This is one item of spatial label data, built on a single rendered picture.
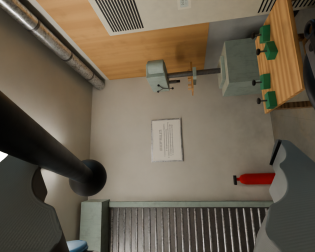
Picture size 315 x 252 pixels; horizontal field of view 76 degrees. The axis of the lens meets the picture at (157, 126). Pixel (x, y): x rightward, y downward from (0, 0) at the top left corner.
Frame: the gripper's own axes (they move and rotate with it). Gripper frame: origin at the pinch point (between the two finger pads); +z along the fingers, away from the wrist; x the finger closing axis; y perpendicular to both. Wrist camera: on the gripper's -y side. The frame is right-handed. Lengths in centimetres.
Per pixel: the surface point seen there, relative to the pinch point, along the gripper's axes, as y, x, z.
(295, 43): 8, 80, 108
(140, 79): 93, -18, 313
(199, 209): 226, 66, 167
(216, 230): 241, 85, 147
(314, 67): -1.3, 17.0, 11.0
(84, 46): 35, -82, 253
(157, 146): 170, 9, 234
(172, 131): 151, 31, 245
